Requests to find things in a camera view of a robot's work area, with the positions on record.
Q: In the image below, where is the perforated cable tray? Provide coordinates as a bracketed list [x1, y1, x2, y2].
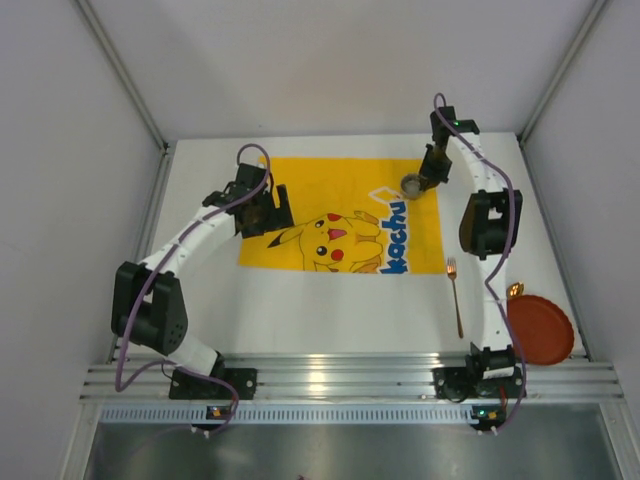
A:
[100, 404, 504, 425]

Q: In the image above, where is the red plate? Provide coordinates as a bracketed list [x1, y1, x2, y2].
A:
[507, 295, 575, 366]

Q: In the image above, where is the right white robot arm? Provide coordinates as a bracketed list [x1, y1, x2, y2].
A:
[418, 94, 523, 354]

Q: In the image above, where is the aluminium mounting rail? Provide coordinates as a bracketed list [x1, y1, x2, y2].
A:
[80, 353, 624, 404]

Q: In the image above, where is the copper fork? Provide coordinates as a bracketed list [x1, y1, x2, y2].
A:
[446, 257, 464, 339]

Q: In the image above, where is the gold spoon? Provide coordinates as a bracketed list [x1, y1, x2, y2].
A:
[506, 282, 525, 300]

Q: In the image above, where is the yellow Pikachu placemat cloth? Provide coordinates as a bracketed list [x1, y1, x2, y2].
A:
[238, 157, 445, 274]

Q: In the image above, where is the right aluminium frame post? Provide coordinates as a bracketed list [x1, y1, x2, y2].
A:
[516, 0, 612, 147]

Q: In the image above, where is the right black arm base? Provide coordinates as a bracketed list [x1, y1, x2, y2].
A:
[432, 344, 524, 403]

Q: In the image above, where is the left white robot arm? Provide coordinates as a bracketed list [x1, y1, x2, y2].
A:
[111, 163, 293, 376]

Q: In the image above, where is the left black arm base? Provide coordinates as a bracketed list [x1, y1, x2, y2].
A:
[168, 368, 258, 400]

